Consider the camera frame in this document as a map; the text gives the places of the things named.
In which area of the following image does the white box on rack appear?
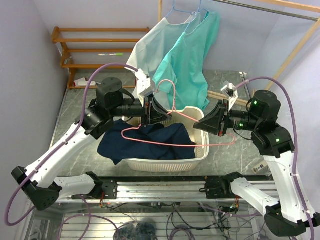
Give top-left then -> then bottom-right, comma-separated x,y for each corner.
73,77 -> 97,87

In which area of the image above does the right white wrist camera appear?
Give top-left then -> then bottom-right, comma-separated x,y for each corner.
220,81 -> 238,112

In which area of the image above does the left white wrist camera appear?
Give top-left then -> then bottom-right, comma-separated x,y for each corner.
135,69 -> 155,98

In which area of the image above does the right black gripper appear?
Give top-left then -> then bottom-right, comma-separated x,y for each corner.
194,97 -> 261,136

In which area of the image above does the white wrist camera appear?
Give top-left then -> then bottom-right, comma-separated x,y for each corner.
135,69 -> 155,98
220,81 -> 238,112

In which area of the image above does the cream plastic laundry basket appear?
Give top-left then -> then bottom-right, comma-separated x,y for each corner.
123,106 -> 209,173

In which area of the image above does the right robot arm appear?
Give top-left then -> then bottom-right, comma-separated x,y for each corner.
193,90 -> 320,237

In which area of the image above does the blue hanger under teal shirt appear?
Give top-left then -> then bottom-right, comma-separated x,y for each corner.
184,0 -> 206,33

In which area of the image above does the purple cable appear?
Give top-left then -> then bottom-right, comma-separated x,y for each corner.
234,76 -> 316,240
4,62 -> 138,227

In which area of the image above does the wooden clothes rack frame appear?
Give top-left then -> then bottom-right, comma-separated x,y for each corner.
158,0 -> 320,106

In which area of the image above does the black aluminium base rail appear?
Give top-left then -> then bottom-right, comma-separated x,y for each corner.
72,175 -> 251,200

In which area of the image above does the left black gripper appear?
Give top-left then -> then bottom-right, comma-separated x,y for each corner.
109,93 -> 172,127

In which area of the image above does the navy blue t shirt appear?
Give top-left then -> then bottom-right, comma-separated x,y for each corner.
97,119 -> 195,165

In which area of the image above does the teal t shirt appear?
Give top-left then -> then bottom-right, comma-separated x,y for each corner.
153,12 -> 221,110

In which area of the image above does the blue hanger under white shirt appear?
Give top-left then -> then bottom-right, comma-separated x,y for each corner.
165,0 -> 195,18

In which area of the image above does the white t shirt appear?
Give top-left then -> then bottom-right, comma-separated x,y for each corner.
127,14 -> 204,109

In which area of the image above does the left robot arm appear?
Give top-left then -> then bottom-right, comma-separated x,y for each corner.
11,77 -> 171,211

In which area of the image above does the pink wire hanger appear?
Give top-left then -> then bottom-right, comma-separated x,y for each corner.
121,79 -> 237,148

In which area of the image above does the metal hanging rod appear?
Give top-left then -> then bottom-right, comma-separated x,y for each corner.
211,0 -> 318,22

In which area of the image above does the green white marker pen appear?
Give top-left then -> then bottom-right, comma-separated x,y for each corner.
98,53 -> 124,57

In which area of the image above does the wooden shoe rack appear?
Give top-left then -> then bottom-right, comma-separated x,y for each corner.
51,26 -> 151,89

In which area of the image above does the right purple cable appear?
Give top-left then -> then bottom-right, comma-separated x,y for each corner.
234,76 -> 316,240

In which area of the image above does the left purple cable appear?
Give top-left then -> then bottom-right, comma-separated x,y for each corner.
4,62 -> 138,227

